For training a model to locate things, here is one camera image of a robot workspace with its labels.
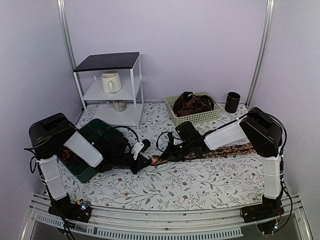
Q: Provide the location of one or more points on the dark brown rolled ties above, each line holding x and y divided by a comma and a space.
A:
189, 104

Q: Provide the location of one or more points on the aluminium front rail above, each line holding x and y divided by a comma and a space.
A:
209, 224

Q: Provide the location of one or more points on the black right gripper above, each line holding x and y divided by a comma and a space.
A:
169, 151

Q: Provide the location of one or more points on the cream floral patterned tie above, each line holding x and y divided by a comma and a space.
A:
221, 152

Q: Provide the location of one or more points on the left aluminium frame post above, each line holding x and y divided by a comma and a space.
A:
69, 48

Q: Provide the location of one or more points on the black cylindrical cup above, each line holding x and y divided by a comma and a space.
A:
232, 102

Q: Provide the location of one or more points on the aluminium frame post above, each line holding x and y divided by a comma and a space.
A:
69, 48
268, 18

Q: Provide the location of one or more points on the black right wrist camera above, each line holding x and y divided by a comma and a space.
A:
187, 131

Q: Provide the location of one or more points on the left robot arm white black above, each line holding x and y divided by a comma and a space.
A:
48, 137

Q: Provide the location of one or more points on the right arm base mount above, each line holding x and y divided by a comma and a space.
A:
269, 208

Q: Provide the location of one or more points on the pale green perforated basket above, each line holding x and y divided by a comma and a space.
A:
196, 118

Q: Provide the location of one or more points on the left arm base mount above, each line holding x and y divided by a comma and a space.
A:
78, 211

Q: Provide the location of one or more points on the white shelf with black top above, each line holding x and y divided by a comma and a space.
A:
119, 90

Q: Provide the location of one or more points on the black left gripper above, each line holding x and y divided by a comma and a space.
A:
140, 164

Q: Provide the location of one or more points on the red rolled tie in bin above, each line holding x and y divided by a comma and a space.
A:
65, 155

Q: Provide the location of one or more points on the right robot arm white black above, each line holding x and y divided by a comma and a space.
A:
265, 132

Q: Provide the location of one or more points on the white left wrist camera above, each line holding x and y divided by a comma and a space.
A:
140, 146

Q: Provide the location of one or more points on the right aluminium frame post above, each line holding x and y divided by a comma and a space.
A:
268, 18

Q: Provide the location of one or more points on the white ceramic mug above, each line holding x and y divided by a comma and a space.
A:
111, 82

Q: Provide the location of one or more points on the dark green plastic bin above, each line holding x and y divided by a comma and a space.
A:
82, 144

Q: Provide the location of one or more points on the floral patterned table mat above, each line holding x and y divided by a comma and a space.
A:
199, 184

